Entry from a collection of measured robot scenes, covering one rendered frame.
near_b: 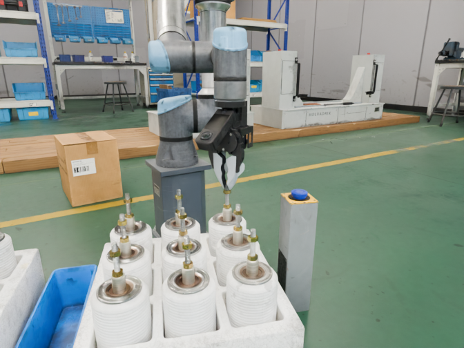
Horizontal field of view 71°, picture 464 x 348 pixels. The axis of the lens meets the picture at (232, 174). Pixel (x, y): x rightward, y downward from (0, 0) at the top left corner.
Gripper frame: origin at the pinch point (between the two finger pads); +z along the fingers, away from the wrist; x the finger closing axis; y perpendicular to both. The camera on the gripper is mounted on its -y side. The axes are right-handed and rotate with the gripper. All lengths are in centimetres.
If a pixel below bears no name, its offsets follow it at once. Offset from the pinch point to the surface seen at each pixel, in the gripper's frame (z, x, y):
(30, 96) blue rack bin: 6, 416, 173
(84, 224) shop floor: 35, 77, 10
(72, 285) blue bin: 27.8, 34.0, -22.7
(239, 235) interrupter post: 7.1, -9.0, -8.8
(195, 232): 10.4, 3.6, -7.8
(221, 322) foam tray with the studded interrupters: 16.4, -14.2, -23.6
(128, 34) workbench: -87, 450, 382
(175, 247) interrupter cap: 9.3, 1.9, -17.2
